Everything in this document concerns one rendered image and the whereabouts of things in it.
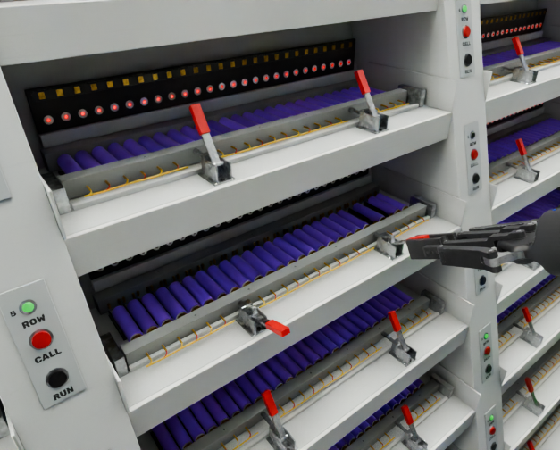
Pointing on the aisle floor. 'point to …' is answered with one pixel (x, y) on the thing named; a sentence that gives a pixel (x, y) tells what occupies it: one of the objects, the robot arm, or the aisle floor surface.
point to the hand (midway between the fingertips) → (432, 245)
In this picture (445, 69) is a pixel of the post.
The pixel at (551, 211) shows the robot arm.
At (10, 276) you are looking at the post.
